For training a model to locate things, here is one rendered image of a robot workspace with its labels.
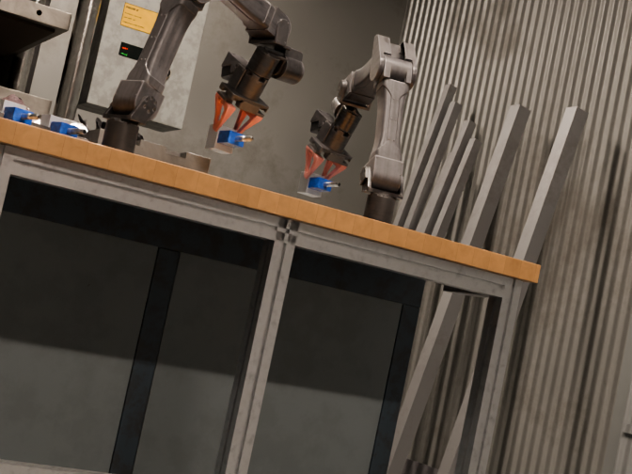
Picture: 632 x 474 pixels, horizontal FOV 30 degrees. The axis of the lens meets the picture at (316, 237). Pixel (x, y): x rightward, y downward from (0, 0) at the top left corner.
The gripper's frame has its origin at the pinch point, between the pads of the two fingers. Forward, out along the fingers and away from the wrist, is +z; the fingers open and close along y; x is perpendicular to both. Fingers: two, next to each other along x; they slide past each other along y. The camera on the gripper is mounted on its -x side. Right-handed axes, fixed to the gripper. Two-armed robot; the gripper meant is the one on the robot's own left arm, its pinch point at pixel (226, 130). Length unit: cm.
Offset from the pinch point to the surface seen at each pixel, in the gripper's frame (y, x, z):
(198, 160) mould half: 1.0, -1.9, 9.1
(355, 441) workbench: -51, 36, 51
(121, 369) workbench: 8, 21, 51
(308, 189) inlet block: -40.3, -12.9, 11.2
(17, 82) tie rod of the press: -19, -140, 51
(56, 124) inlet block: 36.3, -1.1, 11.1
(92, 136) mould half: 22.7, -9.9, 14.4
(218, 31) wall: -150, -253, 34
